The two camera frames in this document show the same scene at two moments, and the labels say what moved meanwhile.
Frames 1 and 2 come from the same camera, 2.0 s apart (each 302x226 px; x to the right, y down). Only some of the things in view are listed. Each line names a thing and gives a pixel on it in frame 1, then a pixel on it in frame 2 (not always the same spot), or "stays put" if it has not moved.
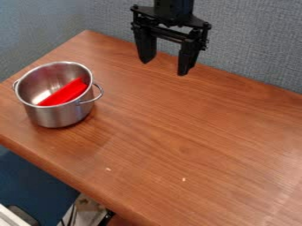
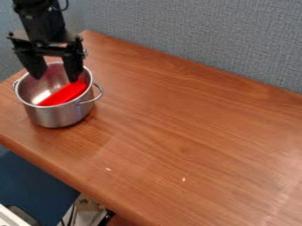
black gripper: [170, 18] to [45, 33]
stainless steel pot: [41, 80] stays put
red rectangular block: [67, 93] stays put
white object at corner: [8, 218] stays put
